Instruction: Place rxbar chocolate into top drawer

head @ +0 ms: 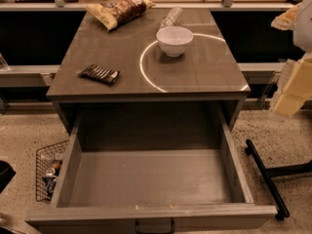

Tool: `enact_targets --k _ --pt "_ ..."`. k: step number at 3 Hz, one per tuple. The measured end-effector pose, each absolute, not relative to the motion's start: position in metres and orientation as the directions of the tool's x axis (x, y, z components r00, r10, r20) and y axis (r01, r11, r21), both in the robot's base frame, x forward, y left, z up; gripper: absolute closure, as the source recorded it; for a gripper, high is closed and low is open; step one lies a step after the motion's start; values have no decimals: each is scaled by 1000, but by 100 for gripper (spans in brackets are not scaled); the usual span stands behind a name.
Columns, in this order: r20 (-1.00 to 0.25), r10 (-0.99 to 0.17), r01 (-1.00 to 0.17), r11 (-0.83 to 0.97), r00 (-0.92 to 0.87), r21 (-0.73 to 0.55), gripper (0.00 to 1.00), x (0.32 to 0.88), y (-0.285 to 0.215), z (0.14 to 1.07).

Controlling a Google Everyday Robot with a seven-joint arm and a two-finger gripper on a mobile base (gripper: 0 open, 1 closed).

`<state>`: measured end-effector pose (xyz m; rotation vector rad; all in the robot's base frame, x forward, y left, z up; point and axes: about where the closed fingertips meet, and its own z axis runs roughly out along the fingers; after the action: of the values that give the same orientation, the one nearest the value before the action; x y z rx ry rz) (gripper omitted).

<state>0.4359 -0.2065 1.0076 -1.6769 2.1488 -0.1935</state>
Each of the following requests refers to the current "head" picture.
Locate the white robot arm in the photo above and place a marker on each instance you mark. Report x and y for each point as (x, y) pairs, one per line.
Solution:
(302, 33)

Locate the grey drawer cabinet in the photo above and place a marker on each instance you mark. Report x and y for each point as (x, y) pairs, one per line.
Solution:
(206, 70)

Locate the black wire basket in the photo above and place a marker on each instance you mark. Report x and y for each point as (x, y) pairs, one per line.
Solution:
(48, 164)

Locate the open grey top drawer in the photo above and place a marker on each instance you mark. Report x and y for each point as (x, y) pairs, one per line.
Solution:
(150, 161)

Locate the brown yellow chip bag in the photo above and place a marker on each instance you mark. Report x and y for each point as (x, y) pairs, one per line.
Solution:
(120, 13)

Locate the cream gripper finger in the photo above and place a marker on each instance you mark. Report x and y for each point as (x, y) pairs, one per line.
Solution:
(286, 20)
(294, 87)

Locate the clear plastic bottle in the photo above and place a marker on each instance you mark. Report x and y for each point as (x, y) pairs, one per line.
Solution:
(172, 18)

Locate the white bowl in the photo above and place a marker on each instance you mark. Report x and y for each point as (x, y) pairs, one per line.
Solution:
(174, 40)

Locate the black object at left edge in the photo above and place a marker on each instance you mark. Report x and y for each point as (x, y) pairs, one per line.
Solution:
(6, 174)

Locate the black drawer handle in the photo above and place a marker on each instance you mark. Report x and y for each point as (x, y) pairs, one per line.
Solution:
(155, 227)

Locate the black metal stand base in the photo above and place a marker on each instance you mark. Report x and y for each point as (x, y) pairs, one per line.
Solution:
(269, 173)

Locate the dark chocolate rxbar wrapper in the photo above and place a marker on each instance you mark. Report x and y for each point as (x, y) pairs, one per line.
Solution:
(100, 74)

